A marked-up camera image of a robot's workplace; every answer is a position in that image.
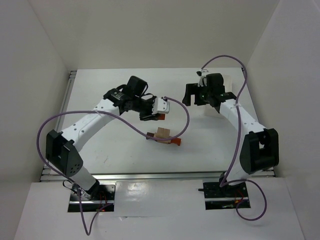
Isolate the reddish brown wedge block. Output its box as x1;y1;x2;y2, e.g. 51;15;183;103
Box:
157;114;166;121

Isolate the white plastic bin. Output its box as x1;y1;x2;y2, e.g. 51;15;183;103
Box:
204;73;233;118

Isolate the small light cube block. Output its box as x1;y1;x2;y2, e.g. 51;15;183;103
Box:
162;128;170;136

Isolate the dark brown notched block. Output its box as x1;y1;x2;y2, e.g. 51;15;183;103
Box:
146;132;155;140

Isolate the striped light wood block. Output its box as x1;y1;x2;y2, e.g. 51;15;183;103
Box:
156;138;171;144

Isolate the orange arch block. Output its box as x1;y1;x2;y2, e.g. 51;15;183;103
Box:
170;137;182;146

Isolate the tan rectangular block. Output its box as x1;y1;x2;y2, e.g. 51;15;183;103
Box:
162;134;171;141

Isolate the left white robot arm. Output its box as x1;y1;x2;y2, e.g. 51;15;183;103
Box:
45;76;168;198

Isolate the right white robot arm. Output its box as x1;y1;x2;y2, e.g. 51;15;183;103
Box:
182;70;279;196

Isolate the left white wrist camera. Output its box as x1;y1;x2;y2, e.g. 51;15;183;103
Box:
152;97;170;115

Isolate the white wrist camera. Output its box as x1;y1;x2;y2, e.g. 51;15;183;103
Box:
196;69;210;87
152;97;170;115

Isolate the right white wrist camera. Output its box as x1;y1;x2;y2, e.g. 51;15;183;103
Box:
196;69;210;87

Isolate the aluminium left rail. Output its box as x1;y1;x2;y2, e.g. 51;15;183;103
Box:
54;70;77;132

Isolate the aluminium rail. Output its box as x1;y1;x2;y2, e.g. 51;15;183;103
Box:
39;170;276;181
54;70;77;132

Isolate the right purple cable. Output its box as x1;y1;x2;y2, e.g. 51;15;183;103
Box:
201;54;268;221

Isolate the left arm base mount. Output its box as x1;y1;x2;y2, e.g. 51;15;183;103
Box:
62;180;116;213

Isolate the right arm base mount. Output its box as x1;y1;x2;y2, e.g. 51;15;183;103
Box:
198;182;251;210

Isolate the aluminium front rail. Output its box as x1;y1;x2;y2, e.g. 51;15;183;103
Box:
39;170;276;181

